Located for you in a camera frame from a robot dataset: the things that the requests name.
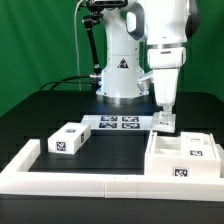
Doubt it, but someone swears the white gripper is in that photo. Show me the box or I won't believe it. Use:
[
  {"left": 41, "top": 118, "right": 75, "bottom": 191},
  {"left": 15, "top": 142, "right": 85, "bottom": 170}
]
[{"left": 148, "top": 47, "right": 186, "bottom": 117}]

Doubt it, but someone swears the white cabinet body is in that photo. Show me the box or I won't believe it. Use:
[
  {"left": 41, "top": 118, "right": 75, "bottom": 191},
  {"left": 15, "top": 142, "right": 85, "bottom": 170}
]
[{"left": 144, "top": 131, "right": 221, "bottom": 180}]

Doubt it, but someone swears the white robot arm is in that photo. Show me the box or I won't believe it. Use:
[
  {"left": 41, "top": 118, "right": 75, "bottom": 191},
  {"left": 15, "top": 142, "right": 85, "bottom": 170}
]
[{"left": 86, "top": 0, "right": 200, "bottom": 116}]

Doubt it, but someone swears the white flat tagged panel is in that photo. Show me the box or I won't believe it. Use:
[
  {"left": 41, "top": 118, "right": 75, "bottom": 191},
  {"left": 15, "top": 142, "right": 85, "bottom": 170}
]
[{"left": 81, "top": 115, "right": 152, "bottom": 130}]

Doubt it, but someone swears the white tagged rectangular block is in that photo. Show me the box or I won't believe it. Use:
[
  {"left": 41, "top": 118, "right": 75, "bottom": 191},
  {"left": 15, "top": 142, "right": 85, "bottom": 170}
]
[{"left": 48, "top": 122, "right": 91, "bottom": 155}]

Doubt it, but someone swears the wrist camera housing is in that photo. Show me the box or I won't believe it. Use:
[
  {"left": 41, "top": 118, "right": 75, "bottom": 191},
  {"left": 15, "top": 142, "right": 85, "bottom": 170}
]
[{"left": 137, "top": 71, "right": 153, "bottom": 92}]

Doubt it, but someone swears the black cable bundle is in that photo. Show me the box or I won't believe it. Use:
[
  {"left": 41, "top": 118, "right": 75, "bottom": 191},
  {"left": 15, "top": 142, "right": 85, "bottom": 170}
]
[{"left": 39, "top": 75, "right": 101, "bottom": 92}]

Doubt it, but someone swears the white thin cable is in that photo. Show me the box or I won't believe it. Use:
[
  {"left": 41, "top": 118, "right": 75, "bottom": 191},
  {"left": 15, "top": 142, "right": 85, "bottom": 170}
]
[{"left": 73, "top": 0, "right": 84, "bottom": 92}]

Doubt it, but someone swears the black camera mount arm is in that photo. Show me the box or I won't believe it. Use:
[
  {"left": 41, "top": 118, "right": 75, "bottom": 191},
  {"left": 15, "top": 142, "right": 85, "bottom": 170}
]
[{"left": 82, "top": 0, "right": 128, "bottom": 90}]

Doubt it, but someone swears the white U-shaped border frame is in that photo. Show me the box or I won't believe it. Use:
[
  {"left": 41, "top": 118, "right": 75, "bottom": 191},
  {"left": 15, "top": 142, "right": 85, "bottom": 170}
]
[{"left": 0, "top": 139, "right": 224, "bottom": 202}]

